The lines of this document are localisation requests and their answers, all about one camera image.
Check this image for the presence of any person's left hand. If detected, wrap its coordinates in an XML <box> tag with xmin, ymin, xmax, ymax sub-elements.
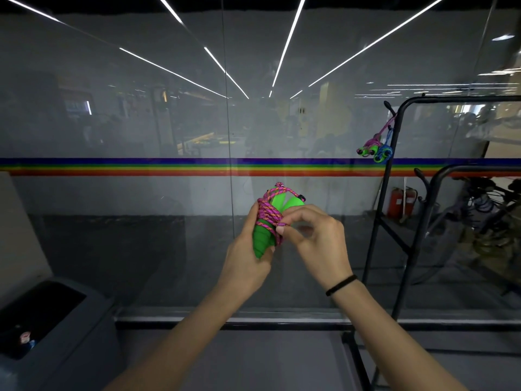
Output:
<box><xmin>217</xmin><ymin>203</ymin><xmax>277</xmax><ymax>300</ymax></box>

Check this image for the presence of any person's right hand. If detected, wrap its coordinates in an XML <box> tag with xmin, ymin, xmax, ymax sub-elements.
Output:
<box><xmin>276</xmin><ymin>204</ymin><xmax>355</xmax><ymax>292</ymax></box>

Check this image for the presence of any green-handled pink jump rope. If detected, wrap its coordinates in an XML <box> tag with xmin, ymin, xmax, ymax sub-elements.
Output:
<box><xmin>357</xmin><ymin>115</ymin><xmax>396</xmax><ymax>157</ymax></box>
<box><xmin>252</xmin><ymin>182</ymin><xmax>306</xmax><ymax>259</ymax></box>

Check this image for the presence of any person's left forearm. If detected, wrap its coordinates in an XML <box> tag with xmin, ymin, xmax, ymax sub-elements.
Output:
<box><xmin>104</xmin><ymin>279</ymin><xmax>254</xmax><ymax>391</ymax></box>

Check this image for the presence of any person's right forearm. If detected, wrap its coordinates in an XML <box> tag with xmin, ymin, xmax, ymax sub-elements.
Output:
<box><xmin>327</xmin><ymin>277</ymin><xmax>469</xmax><ymax>391</ymax></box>

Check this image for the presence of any red fire extinguisher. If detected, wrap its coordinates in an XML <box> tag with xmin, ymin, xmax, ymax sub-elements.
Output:
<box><xmin>386</xmin><ymin>187</ymin><xmax>405</xmax><ymax>219</ymax></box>
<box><xmin>403</xmin><ymin>186</ymin><xmax>418</xmax><ymax>221</ymax></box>

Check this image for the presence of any black metal rack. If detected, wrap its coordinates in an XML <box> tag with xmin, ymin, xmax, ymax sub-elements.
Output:
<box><xmin>341</xmin><ymin>95</ymin><xmax>521</xmax><ymax>391</ymax></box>

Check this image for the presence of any rainbow stripe sticker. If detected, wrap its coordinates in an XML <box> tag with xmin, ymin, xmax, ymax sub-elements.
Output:
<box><xmin>0</xmin><ymin>157</ymin><xmax>521</xmax><ymax>178</ymax></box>

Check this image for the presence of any bicycle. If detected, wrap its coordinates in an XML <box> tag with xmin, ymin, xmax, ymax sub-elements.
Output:
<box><xmin>410</xmin><ymin>176</ymin><xmax>521</xmax><ymax>290</ymax></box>

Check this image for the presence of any grey trash bin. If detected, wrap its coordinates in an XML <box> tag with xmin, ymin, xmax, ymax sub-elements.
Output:
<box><xmin>0</xmin><ymin>277</ymin><xmax>125</xmax><ymax>391</ymax></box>

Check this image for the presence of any black hair tie wristband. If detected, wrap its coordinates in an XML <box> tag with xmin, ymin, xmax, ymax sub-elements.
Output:
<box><xmin>325</xmin><ymin>275</ymin><xmax>358</xmax><ymax>297</ymax></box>

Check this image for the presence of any blue jump rope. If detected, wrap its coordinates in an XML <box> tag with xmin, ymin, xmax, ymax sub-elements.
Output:
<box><xmin>373</xmin><ymin>125</ymin><xmax>395</xmax><ymax>164</ymax></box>

